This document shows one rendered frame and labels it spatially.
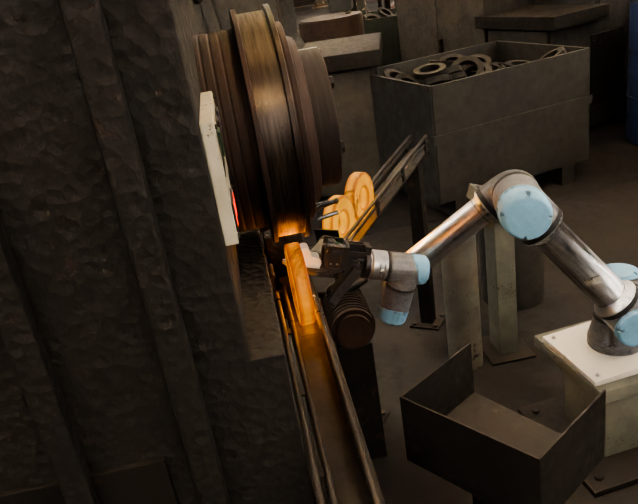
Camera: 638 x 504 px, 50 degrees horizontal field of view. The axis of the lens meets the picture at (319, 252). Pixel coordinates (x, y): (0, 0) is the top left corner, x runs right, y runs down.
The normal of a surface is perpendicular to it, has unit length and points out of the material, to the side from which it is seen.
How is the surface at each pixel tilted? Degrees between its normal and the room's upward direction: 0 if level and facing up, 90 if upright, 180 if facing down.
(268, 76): 55
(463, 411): 5
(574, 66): 90
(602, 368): 3
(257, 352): 0
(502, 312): 90
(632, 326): 97
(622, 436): 90
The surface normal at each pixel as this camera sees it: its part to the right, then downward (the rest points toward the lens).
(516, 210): -0.17, 0.35
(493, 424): -0.08, -0.88
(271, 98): 0.08, -0.02
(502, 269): 0.15, 0.37
